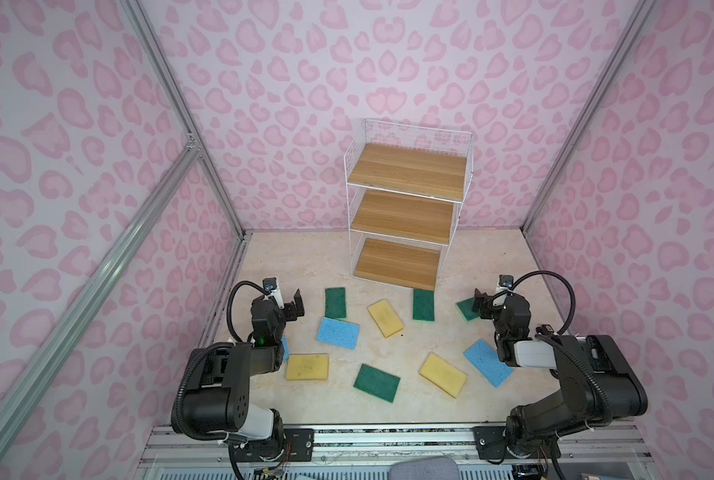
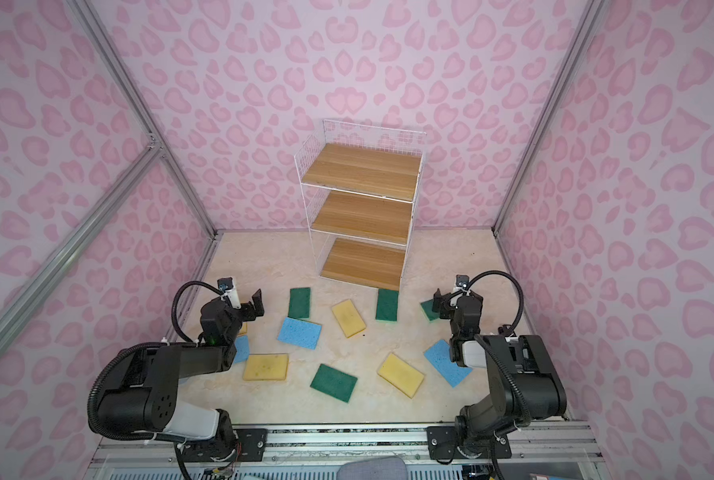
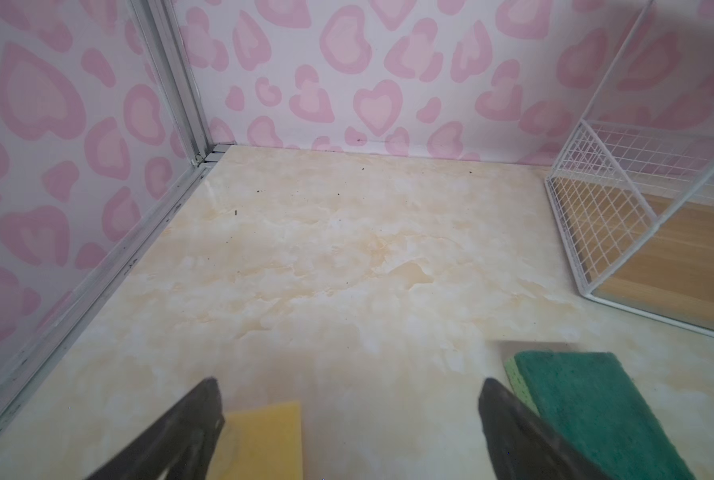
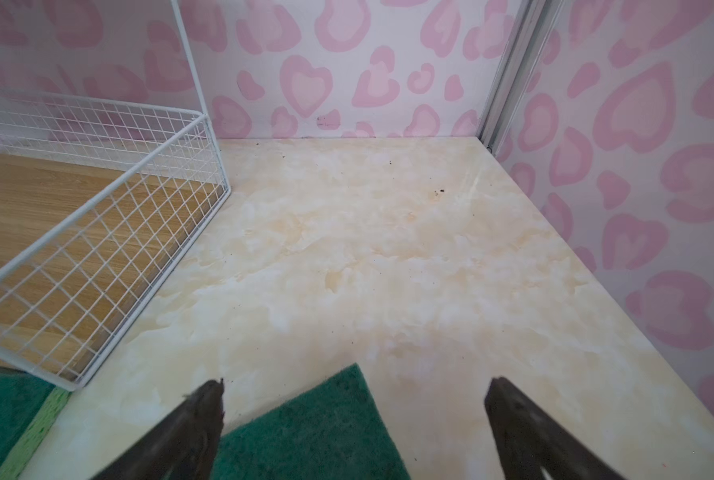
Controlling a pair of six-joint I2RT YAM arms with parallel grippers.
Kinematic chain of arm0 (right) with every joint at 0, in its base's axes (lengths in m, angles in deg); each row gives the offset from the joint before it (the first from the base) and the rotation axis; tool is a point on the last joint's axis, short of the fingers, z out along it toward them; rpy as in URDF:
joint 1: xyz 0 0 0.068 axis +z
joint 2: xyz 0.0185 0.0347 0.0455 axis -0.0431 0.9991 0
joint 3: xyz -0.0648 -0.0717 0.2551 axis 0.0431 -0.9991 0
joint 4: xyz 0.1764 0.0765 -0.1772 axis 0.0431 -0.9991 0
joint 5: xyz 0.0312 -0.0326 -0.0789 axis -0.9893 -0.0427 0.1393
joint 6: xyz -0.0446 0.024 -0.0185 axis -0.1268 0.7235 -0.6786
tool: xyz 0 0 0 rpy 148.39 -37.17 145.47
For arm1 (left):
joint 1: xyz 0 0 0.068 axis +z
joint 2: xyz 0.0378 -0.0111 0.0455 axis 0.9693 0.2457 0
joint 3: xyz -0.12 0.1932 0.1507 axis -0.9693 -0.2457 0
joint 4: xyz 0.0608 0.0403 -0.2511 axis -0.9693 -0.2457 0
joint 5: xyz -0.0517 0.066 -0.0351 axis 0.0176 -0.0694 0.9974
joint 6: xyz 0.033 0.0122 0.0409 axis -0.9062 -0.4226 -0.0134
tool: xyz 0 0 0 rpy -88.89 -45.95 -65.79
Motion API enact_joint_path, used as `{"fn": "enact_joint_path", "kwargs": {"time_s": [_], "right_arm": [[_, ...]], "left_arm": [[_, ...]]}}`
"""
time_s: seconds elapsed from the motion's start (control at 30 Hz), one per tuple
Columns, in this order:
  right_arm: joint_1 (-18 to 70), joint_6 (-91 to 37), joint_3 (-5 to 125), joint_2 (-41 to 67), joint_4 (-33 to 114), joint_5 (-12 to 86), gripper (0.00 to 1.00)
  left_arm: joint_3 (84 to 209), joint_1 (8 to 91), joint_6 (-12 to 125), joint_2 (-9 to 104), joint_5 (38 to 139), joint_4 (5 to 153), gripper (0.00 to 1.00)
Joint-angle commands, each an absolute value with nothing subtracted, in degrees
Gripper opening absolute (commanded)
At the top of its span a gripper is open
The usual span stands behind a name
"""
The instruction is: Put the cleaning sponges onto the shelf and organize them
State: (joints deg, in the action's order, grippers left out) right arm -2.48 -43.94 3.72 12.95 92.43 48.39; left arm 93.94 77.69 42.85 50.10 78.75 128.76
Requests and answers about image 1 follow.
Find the blue sponge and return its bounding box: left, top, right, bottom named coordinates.
left=282, top=335, right=290, bottom=361
left=316, top=317, right=360, bottom=350
left=464, top=339, right=514, bottom=388

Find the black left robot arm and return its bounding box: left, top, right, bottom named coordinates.
left=171, top=292, right=305, bottom=461

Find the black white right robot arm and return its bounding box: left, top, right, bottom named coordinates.
left=472, top=290, right=648, bottom=462

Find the green sponge right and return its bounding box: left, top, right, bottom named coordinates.
left=456, top=297, right=479, bottom=321

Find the green sponge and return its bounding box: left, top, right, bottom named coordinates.
left=412, top=289, right=435, bottom=322
left=456, top=297, right=479, bottom=321

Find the green scouring pad left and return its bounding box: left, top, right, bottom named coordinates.
left=324, top=287, right=347, bottom=320

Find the green scouring pad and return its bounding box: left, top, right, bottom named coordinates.
left=353, top=364, right=401, bottom=403
left=324, top=287, right=347, bottom=320

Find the yellow sponge front left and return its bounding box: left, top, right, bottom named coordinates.
left=285, top=354, right=330, bottom=381

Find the yellow sponge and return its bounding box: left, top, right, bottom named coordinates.
left=419, top=353, right=468, bottom=399
left=285, top=354, right=330, bottom=381
left=368, top=299, right=404, bottom=338

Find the green sponge middle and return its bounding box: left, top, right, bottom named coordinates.
left=412, top=289, right=435, bottom=322

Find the yellow sponge front right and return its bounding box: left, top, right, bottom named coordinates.
left=419, top=353, right=468, bottom=399

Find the yellow sponge centre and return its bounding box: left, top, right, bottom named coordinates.
left=368, top=299, right=404, bottom=338

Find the green scouring pad front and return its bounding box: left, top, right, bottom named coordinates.
left=353, top=364, right=401, bottom=403

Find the grey chair back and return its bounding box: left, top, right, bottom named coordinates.
left=387, top=457, right=460, bottom=480

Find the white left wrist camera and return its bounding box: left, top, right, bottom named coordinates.
left=262, top=277, right=284, bottom=309

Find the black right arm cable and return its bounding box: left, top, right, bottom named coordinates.
left=500, top=269, right=615, bottom=421

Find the white wire wooden shelf rack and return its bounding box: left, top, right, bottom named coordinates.
left=344, top=119, right=474, bottom=291

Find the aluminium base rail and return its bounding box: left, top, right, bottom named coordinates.
left=134, top=421, right=664, bottom=480

